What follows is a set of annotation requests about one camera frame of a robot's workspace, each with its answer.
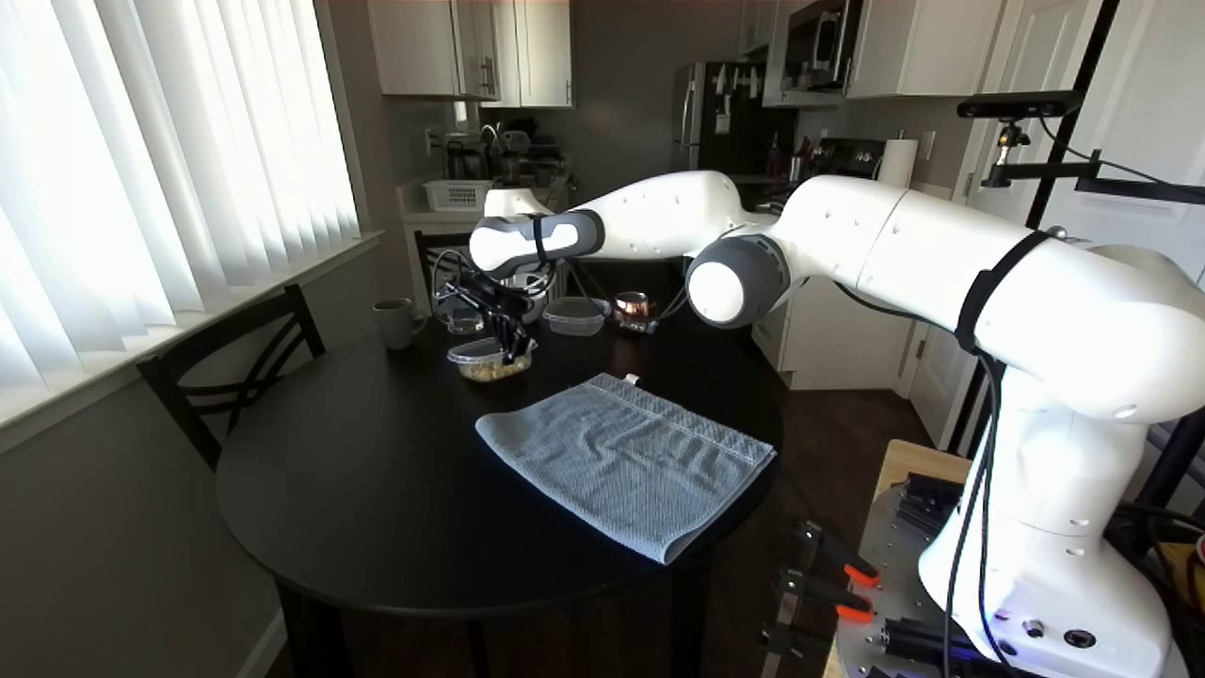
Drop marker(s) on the white plastic basin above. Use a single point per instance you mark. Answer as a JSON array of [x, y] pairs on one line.
[[454, 195]]

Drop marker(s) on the black wooden chair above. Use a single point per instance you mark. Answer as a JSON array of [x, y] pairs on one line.
[[230, 377]]

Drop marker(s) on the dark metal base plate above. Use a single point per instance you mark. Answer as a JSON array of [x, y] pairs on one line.
[[897, 567]]

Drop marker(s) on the steel refrigerator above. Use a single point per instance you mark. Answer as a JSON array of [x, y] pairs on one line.
[[716, 120]]

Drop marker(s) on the white base cabinet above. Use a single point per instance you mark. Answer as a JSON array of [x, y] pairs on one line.
[[842, 342]]

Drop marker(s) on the clear lidded plastic container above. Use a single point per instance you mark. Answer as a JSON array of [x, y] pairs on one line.
[[574, 313]]

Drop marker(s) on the round black table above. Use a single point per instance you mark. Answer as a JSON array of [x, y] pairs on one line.
[[376, 476]]

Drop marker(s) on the steel microwave oven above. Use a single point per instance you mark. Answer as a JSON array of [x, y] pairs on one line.
[[814, 47]]

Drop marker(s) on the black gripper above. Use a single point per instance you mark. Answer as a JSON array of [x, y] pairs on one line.
[[490, 298]]

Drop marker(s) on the white vertical window blinds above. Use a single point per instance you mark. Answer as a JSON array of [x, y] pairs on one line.
[[164, 165]]

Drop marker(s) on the clear plastic bowl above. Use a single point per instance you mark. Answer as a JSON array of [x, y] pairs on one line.
[[487, 363]]

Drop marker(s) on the grey cup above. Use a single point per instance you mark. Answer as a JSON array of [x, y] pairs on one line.
[[397, 325]]

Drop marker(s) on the white paper towel roll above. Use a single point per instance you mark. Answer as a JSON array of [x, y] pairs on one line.
[[897, 159]]

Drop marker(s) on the light blue towel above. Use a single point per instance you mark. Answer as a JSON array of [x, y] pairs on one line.
[[625, 464]]

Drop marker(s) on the black camera stand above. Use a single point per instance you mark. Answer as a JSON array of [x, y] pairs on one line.
[[1049, 107]]

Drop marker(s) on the white wall cabinet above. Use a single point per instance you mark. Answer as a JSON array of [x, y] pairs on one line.
[[465, 42], [922, 42]]

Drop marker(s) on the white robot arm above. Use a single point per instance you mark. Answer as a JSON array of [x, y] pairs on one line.
[[1068, 303]]

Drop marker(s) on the orange black bar clamp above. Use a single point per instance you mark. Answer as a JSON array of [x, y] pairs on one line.
[[823, 607], [828, 564]]

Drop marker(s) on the wooden base board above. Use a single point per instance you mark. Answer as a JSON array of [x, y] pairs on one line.
[[903, 460]]

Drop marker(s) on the small brown shiny cup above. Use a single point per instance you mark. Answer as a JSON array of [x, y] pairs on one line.
[[631, 312]]

